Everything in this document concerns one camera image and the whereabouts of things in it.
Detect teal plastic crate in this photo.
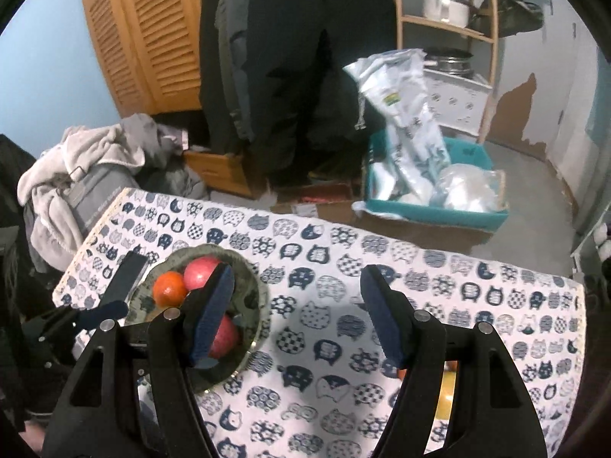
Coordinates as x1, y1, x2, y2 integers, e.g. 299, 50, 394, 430
353, 131, 511, 232

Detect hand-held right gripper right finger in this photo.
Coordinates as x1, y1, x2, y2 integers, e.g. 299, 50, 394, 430
360, 264, 549, 458

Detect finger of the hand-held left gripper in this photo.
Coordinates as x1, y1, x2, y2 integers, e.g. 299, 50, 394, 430
24, 303, 129, 344

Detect olive hanging bag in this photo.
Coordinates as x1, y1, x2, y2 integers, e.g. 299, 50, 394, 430
470, 0, 545, 39

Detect yellow pear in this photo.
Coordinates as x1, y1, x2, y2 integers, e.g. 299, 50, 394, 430
439, 371, 460, 421

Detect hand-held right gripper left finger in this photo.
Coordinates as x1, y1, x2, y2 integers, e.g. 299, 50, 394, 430
45, 262, 236, 458

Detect green glass bowl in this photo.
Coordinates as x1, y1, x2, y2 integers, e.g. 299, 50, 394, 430
128, 243, 270, 394

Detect steel pot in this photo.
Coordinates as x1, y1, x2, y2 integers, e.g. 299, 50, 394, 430
422, 47, 474, 77

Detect black hooded coat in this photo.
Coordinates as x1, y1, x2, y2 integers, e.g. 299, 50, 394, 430
239, 0, 397, 187

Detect cat print tablecloth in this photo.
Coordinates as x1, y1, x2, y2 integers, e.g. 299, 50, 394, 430
52, 188, 588, 458

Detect wooden drawer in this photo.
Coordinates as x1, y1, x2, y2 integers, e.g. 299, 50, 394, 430
184, 150, 254, 196

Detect white pot with lid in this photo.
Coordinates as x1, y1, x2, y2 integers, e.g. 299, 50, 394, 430
421, 0, 471, 27

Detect cardboard box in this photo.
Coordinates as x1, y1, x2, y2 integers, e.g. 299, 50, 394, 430
270, 182, 497, 249

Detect pile of clothes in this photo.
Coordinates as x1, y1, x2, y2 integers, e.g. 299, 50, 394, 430
18, 113, 211, 273

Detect dark navy jacket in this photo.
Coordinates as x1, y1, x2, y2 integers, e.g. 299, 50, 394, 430
198, 0, 254, 144

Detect wooden shelf rack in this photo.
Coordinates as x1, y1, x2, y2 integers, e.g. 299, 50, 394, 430
391, 0, 499, 144

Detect white storage box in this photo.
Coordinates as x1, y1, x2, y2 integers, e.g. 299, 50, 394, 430
422, 68, 492, 137

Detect dark red apple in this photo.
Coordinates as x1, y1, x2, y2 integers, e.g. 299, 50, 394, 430
209, 314, 242, 360

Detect clear plastic bags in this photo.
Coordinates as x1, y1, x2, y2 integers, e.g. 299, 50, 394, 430
432, 163, 507, 213

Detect white rice bag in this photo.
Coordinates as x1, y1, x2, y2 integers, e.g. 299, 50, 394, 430
343, 48, 447, 201

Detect wooden louvred wardrobe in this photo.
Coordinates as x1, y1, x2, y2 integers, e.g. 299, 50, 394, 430
79, 0, 206, 118

